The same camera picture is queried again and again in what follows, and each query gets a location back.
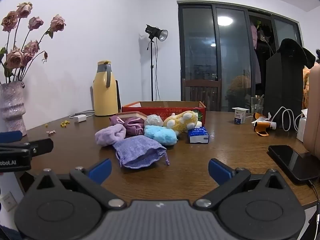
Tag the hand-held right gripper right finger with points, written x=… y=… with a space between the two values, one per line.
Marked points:
x=218 y=171

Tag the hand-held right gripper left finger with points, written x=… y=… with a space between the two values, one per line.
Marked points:
x=102 y=171

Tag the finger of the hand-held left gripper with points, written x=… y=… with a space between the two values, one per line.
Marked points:
x=10 y=137
x=41 y=145

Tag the lilac fuzzy towel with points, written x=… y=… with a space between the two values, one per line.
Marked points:
x=110 y=135

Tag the blue tissue packet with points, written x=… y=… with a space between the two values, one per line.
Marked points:
x=198 y=135

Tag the purple satin scrunchie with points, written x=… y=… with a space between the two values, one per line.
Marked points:
x=132 y=127

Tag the yellow plush toy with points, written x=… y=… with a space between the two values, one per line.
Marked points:
x=180 y=125

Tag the blue plush toy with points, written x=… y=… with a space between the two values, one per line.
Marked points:
x=160 y=135

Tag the clear ball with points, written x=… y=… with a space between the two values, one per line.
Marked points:
x=153 y=120

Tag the red cardboard box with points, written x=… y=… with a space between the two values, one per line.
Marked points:
x=165 y=110

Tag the small pink scrap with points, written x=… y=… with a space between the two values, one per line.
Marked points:
x=51 y=132

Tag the white textured vase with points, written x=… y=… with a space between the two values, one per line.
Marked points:
x=11 y=110

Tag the yellow crumbs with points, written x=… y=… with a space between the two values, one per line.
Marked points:
x=64 y=124

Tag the white charger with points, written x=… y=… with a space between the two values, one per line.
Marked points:
x=80 y=118

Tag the crumpled orange white wrapper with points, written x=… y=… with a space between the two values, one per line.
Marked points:
x=260 y=116

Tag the black phone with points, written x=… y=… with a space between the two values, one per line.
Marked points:
x=290 y=160

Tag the clear glass cup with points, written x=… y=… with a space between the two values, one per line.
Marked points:
x=257 y=106

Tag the yellow thermos jug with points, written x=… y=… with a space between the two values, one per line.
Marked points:
x=105 y=95

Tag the brown wooden chair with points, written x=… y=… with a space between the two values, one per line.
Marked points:
x=200 y=83

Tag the black paper bag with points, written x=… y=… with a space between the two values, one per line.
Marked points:
x=282 y=80

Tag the beige bag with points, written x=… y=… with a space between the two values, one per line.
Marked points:
x=313 y=105

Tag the orange plush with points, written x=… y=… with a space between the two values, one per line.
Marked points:
x=306 y=85

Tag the sliding glass door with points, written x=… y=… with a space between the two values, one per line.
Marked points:
x=197 y=42

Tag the hanging clothes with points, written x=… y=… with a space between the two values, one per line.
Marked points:
x=253 y=35

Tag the black fur hat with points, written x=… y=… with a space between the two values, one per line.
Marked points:
x=290 y=47

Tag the studio light on stand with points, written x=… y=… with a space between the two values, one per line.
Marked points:
x=162 y=35

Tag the white wall socket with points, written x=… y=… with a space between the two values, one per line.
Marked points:
x=8 y=201

